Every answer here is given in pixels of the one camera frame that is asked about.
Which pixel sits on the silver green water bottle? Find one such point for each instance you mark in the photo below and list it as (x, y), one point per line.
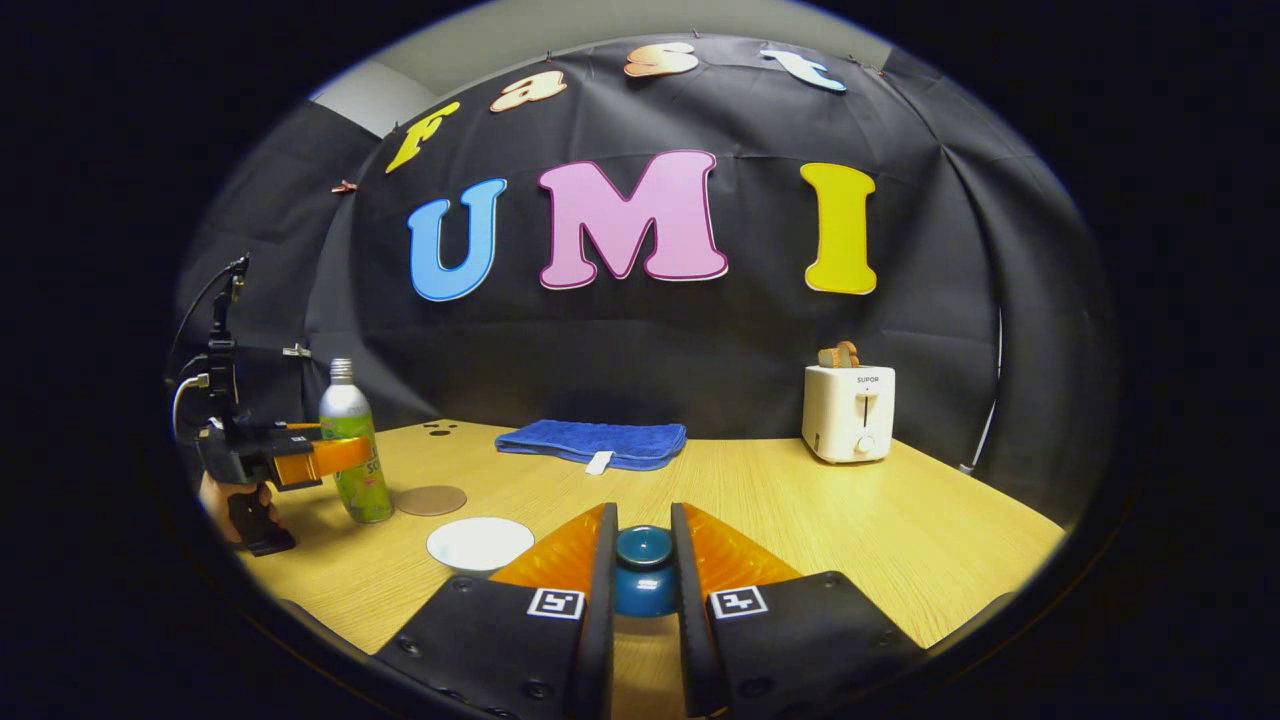
(345, 410)

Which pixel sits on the blue folded towel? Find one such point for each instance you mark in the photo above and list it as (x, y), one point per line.
(590, 440)

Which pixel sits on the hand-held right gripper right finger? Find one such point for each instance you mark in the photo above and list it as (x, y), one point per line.
(690, 620)

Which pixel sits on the black backdrop cloth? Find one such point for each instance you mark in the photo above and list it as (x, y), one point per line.
(750, 330)

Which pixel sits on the white toaster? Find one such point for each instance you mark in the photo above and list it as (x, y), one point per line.
(848, 415)

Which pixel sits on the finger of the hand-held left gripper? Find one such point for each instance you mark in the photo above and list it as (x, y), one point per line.
(340, 455)
(303, 427)

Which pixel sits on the toast slice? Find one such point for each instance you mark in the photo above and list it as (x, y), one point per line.
(838, 355)

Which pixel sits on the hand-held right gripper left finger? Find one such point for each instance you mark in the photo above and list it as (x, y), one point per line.
(600, 620)

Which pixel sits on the metal cloth clip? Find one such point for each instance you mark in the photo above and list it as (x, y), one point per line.
(297, 351)

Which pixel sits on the round brown coaster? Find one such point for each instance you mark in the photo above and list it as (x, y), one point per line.
(432, 500)

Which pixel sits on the white-rimmed ceramic teacup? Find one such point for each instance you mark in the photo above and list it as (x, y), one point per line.
(480, 545)

